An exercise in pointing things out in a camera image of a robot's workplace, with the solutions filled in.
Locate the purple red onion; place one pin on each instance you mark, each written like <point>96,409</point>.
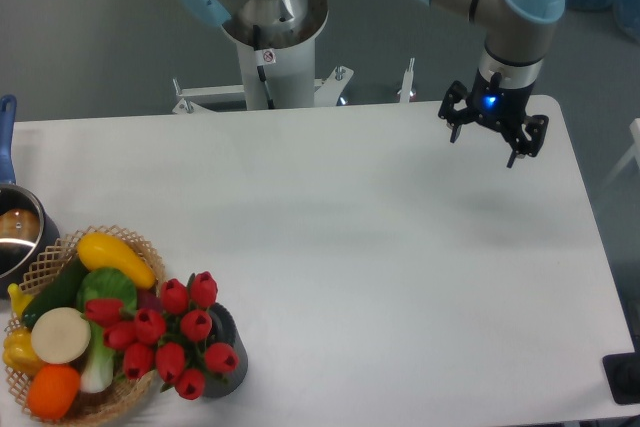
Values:
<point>147,300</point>

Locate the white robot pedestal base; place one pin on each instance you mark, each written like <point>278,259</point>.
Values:
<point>275,43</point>

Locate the green bok choy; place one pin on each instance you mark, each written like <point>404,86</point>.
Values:
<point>103,283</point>

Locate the yellow banana tip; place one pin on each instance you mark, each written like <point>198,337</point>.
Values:
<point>19,300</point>

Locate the yellow bell pepper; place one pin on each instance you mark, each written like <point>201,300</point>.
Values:
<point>19,354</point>

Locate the red tulip bouquet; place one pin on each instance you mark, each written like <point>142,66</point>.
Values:
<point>172,343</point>

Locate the yellow squash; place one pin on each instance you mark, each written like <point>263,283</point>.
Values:
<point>97,250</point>

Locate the blue handled steel saucepan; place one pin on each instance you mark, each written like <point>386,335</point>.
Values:
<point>26,228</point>

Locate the white furniture piece right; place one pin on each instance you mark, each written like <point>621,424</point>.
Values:
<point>630,157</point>

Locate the woven wicker basket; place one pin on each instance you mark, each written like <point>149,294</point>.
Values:
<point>122,395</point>

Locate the dark green cucumber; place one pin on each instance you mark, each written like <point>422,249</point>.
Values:
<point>60,292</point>

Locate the orange fruit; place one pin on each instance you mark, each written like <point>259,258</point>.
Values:
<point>52,391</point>

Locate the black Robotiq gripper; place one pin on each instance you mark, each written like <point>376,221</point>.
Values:
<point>494,108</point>

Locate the white round radish slice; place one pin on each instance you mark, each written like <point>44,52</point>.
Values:
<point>60,336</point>

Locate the dark grey ribbed vase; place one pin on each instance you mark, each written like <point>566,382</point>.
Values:
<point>225,358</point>

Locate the black device at table edge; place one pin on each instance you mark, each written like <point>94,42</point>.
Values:
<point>622,373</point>

